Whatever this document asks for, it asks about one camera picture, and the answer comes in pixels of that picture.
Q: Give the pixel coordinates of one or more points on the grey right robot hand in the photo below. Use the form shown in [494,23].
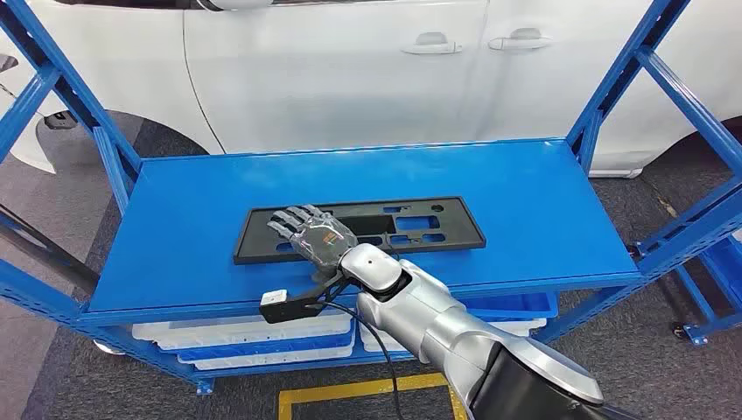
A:
[322,238]

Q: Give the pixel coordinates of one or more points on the black plastic panel part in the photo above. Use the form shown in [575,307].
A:
[452,232]

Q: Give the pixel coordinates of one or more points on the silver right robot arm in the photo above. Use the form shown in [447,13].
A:
[440,324]

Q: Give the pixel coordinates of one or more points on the blue metal shelf rack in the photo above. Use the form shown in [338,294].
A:
[522,191]

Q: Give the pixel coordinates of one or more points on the white plastic tray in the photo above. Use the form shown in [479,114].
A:
[232,331]
[272,363]

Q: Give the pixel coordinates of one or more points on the white car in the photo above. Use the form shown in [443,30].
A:
[348,75]

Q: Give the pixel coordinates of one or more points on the dark grey metal bar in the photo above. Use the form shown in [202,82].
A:
[52,255]

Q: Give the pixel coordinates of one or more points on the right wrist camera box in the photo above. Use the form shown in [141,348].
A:
[273,298]

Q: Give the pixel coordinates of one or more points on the blue wheeled cart frame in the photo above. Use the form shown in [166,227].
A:
[724,272]

